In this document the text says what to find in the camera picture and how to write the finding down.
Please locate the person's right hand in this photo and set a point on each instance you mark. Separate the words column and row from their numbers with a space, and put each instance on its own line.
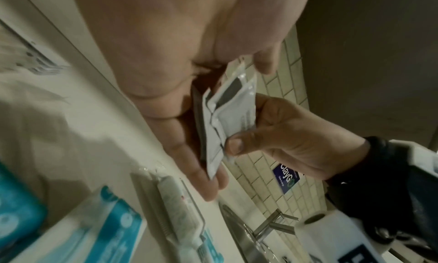
column 301, row 143

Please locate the grey overhead cabinet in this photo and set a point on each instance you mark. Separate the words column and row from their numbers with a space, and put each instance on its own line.
column 369, row 54

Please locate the stack of small white sachets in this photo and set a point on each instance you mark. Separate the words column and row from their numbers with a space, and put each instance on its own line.
column 41, row 59

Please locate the black wristband with marker tags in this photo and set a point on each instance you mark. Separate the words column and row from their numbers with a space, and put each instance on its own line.
column 393, row 197

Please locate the person's left hand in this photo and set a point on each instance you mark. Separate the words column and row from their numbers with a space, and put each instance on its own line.
column 154, row 40

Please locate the steel sink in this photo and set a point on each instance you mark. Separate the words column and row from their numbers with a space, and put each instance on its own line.
column 246, row 237

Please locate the clear comb packet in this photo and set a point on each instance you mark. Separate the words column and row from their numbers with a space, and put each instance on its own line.
column 147, row 197

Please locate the steel faucet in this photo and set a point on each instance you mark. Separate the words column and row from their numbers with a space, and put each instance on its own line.
column 270, row 226

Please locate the blue wall sign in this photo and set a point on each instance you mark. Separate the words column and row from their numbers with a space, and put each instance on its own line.
column 285, row 178

